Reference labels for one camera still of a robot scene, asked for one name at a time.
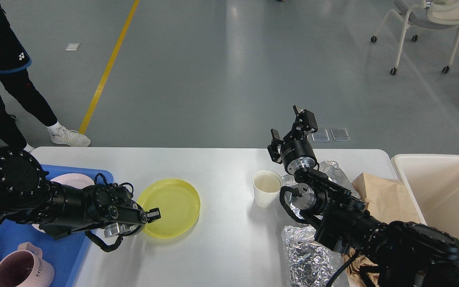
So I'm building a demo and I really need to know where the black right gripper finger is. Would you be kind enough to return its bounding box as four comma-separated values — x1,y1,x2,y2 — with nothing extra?
267,129,284,164
288,105,318,140

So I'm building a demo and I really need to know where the crumpled foil back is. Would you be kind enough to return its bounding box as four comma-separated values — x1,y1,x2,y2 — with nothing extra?
283,161,361,221

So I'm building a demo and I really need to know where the white plastic bin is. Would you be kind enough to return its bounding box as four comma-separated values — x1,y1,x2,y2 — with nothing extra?
391,154,459,238

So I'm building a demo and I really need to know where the clear floor plate right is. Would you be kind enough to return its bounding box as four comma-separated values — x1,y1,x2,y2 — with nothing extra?
330,128,351,142

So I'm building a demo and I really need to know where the pink plate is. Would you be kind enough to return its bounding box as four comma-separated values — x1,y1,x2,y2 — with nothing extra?
32,173,94,233

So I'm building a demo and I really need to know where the brown paper bag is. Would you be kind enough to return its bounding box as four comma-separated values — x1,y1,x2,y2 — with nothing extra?
346,173,422,287

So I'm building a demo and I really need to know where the person in black clothes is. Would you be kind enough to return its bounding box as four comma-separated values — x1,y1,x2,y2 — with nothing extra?
0,4,91,152

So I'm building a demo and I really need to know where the white paper cup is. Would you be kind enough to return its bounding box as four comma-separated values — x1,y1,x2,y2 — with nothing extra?
252,170,283,208

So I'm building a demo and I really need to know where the yellow plate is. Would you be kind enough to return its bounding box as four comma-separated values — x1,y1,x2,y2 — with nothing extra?
137,178,201,239

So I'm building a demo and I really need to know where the blue plastic tray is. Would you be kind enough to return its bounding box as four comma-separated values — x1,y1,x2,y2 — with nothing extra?
0,164,114,287

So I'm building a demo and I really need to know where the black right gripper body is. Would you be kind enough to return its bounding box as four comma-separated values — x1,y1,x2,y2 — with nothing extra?
279,138,319,175

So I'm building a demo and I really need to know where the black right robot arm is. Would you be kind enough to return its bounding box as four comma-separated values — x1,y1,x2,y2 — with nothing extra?
267,106,459,287

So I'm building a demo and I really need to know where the crumpled foil front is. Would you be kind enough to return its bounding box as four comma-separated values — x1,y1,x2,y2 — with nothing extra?
282,226,343,287

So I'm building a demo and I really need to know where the crumpled foil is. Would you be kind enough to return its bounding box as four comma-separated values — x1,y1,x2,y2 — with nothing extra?
283,161,361,221
282,226,343,287

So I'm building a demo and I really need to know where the clear floor plate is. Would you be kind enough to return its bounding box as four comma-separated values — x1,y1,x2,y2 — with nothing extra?
311,128,330,142
330,128,351,142

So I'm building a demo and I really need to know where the white office chair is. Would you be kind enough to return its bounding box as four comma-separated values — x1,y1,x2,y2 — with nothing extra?
370,0,459,76

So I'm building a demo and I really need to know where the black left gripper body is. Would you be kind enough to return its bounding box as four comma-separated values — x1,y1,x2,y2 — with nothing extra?
102,222,146,238

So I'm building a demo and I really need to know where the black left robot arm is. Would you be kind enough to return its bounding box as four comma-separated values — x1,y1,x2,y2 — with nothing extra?
0,147,161,252

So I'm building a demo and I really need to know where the pink mug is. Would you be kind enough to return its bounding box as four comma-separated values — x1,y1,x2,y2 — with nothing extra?
0,242,56,287

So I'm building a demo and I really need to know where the clear floor plate left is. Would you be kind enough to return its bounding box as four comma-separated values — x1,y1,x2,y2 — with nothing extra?
311,128,330,142

